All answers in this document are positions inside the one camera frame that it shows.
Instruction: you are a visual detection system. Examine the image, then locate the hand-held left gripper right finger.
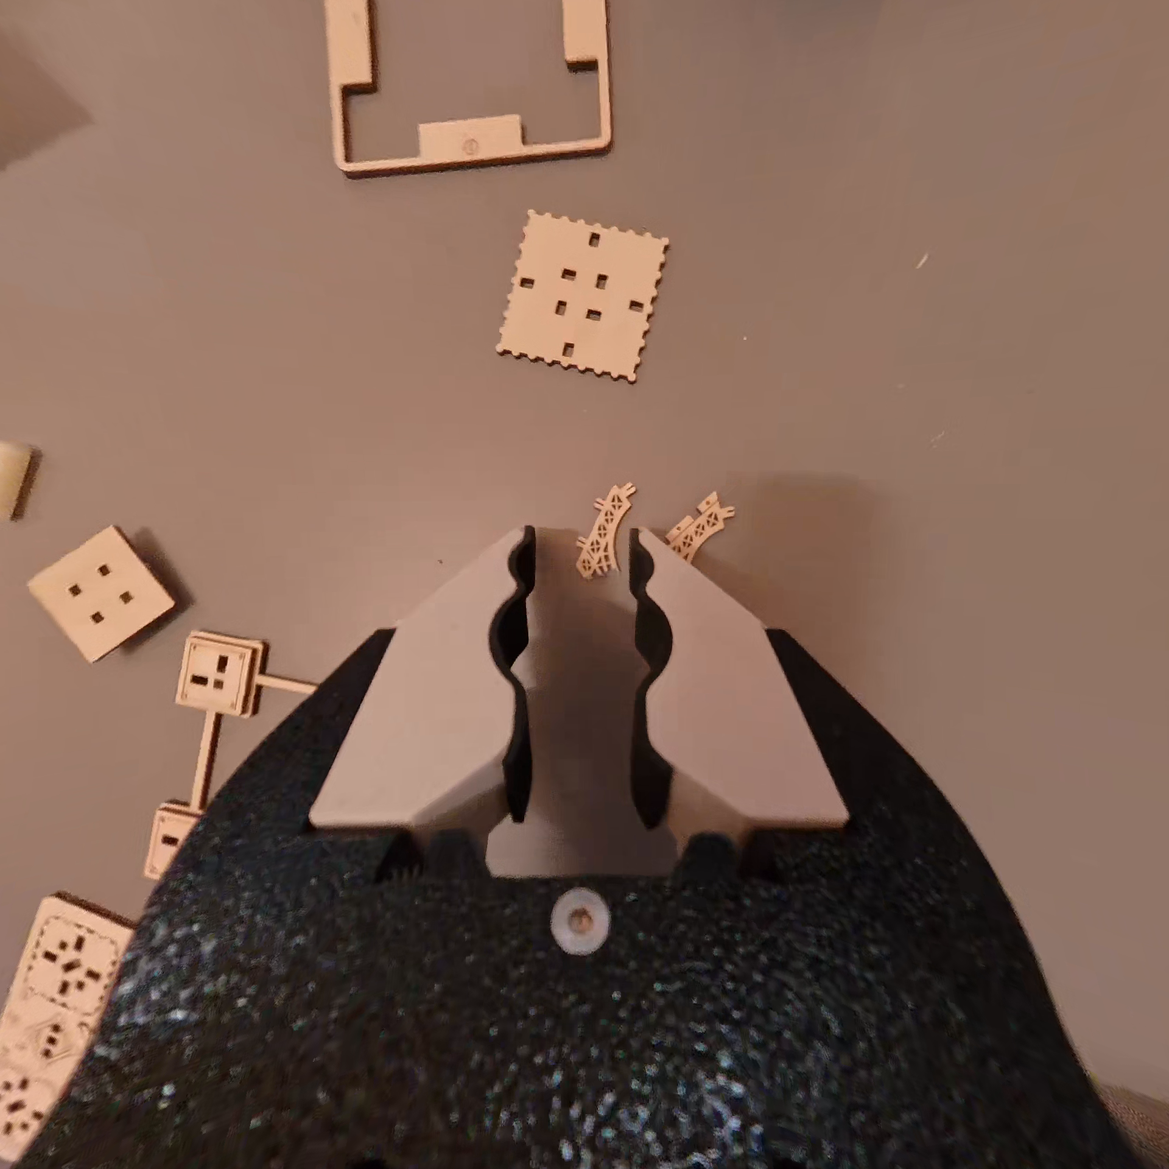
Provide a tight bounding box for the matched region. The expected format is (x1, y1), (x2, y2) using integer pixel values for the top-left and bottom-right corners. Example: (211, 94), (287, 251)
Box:
(628, 527), (851, 833)

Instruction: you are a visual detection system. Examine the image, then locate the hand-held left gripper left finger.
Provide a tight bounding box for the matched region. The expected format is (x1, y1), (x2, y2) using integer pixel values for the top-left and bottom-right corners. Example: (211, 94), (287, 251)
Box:
(307, 524), (536, 831)

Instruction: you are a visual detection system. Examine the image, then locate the long curved wooden lattice piece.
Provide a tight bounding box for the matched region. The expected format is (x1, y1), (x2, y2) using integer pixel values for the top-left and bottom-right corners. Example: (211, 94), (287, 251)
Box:
(663, 490), (737, 566)

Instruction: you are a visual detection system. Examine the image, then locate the small curved wooden lattice piece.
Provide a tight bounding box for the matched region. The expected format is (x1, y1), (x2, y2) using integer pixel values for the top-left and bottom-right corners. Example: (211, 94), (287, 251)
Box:
(573, 481), (639, 581)

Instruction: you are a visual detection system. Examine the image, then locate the wooden sprue with small squares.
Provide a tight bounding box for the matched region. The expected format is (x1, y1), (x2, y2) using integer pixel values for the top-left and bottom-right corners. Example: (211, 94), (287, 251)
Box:
(143, 629), (320, 881)

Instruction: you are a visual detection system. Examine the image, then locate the small four-hole wooden square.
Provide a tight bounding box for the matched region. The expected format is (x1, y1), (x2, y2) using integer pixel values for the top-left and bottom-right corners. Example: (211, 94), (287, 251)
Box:
(25, 524), (176, 664)

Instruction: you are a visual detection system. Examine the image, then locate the square wooden plate with holes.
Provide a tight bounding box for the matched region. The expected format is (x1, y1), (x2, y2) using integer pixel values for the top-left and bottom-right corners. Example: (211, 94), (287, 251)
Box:
(493, 210), (670, 385)

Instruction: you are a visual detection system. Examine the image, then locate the engraved wooden puzzle sheet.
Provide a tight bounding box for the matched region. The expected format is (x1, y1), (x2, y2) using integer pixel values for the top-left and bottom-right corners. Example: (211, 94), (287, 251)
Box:
(0, 892), (138, 1149)

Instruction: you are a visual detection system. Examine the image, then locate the small white wax cylinder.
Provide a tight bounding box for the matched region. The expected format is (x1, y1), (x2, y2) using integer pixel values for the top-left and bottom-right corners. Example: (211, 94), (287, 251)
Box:
(0, 442), (38, 522)

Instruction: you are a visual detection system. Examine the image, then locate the wooden puzzle sheet frame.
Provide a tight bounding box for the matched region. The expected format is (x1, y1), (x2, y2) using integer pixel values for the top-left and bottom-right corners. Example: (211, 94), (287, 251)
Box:
(324, 0), (613, 177)

